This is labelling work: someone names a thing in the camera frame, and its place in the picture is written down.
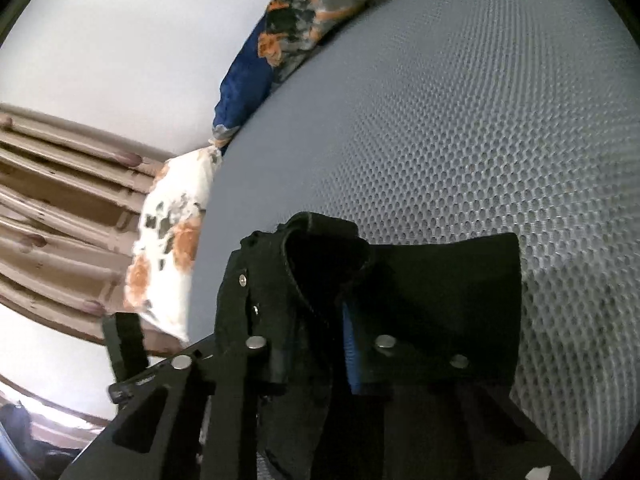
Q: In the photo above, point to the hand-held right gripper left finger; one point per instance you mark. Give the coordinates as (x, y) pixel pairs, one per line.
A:
(235, 400)

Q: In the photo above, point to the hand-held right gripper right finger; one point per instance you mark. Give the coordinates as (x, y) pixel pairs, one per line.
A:
(351, 355)

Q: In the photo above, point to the black pants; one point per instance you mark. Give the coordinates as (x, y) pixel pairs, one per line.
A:
(425, 285)

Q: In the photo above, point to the white floral pillow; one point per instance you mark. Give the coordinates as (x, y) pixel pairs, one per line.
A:
(165, 240)

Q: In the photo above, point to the dark cloth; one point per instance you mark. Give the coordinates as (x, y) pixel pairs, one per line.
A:
(20, 425)

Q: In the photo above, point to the grey mesh mattress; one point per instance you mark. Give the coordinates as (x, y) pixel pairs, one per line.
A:
(450, 135)

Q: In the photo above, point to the blue floral blanket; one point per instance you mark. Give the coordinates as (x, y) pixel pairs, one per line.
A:
(240, 90)

